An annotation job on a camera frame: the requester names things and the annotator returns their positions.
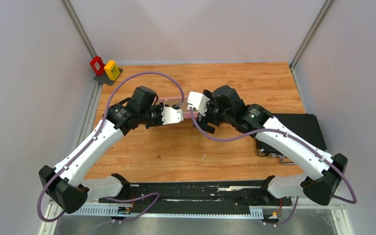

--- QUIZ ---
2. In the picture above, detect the wooden picture frame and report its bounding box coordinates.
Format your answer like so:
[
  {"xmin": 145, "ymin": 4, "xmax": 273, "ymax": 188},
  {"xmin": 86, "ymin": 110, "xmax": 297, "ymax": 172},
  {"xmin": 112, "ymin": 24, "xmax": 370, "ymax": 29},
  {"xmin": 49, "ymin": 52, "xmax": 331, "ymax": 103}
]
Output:
[{"xmin": 158, "ymin": 96, "xmax": 191, "ymax": 119}]

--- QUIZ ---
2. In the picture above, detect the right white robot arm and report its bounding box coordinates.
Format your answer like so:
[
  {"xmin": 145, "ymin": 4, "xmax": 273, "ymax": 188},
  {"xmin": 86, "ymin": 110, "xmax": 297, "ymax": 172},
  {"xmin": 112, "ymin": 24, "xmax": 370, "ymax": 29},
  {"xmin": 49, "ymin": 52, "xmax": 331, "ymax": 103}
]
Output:
[{"xmin": 187, "ymin": 85, "xmax": 357, "ymax": 206}]

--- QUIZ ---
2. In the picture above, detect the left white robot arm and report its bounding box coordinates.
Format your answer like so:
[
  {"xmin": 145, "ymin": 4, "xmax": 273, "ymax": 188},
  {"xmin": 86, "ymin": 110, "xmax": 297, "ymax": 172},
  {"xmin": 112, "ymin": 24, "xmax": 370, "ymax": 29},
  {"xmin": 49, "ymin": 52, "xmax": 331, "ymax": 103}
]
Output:
[{"xmin": 39, "ymin": 86, "xmax": 164, "ymax": 214}]

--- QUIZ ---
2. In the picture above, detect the yellow small box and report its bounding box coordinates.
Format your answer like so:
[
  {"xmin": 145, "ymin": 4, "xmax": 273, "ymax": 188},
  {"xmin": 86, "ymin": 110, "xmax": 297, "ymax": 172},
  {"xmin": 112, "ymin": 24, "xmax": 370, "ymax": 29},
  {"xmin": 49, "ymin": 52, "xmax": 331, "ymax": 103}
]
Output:
[{"xmin": 104, "ymin": 60, "xmax": 121, "ymax": 81}]

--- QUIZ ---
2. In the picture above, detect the red small box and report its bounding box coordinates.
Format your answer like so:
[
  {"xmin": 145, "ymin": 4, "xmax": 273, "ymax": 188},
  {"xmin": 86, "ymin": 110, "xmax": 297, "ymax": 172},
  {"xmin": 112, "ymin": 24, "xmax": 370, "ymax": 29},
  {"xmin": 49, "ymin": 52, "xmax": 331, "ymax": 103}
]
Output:
[{"xmin": 90, "ymin": 56, "xmax": 105, "ymax": 76}]

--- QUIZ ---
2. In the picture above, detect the black poker chip case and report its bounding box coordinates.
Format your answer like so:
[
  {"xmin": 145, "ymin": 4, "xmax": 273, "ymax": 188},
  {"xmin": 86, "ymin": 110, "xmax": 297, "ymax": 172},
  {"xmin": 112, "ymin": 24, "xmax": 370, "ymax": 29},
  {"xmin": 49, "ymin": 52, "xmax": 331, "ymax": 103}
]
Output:
[{"xmin": 255, "ymin": 113, "xmax": 327, "ymax": 165}]

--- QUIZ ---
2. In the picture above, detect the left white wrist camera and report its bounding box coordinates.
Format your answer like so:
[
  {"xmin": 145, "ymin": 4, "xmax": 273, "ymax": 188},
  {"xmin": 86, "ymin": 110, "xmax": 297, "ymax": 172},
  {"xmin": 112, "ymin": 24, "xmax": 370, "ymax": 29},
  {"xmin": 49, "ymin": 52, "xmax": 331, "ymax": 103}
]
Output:
[{"xmin": 161, "ymin": 104, "xmax": 184, "ymax": 125}]

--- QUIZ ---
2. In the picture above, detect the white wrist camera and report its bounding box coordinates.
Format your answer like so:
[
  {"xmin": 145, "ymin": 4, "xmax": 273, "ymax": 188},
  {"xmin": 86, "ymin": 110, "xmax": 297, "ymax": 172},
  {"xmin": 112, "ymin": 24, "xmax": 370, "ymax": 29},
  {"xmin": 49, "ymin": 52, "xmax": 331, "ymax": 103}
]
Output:
[
  {"xmin": 161, "ymin": 104, "xmax": 184, "ymax": 125},
  {"xmin": 187, "ymin": 91, "xmax": 210, "ymax": 116}
]

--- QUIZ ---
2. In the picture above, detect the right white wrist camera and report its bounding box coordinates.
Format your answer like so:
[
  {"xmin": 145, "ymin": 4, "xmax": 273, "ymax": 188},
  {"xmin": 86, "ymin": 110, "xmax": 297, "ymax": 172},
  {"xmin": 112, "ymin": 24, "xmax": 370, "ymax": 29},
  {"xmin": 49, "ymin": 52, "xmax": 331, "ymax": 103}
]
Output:
[{"xmin": 187, "ymin": 91, "xmax": 210, "ymax": 116}]

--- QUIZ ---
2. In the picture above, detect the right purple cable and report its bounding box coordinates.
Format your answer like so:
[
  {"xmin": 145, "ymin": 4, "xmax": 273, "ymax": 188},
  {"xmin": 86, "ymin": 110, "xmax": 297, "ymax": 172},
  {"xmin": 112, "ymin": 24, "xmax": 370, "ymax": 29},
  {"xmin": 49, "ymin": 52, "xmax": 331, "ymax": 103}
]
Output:
[{"xmin": 189, "ymin": 107, "xmax": 358, "ymax": 227}]

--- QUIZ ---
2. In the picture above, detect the purple cable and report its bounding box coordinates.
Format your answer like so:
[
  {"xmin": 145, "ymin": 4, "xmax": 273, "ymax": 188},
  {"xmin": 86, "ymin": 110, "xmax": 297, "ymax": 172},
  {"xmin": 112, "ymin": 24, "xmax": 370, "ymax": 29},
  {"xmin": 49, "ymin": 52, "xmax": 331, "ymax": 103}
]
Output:
[
  {"xmin": 37, "ymin": 71, "xmax": 185, "ymax": 224},
  {"xmin": 189, "ymin": 107, "xmax": 358, "ymax": 227}
]

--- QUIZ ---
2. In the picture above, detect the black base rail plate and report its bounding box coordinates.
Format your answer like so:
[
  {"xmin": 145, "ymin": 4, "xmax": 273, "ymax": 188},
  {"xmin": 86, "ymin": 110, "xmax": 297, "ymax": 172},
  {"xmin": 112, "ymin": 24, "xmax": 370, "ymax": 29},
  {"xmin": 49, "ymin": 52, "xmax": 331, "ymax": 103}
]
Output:
[{"xmin": 116, "ymin": 180, "xmax": 292, "ymax": 215}]

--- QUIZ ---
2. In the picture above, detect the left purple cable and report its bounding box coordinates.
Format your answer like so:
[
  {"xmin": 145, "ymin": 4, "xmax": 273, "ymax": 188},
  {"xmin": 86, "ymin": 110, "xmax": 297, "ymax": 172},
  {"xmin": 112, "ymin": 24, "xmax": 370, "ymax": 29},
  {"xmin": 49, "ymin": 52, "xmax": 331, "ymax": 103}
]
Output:
[{"xmin": 37, "ymin": 71, "xmax": 185, "ymax": 224}]

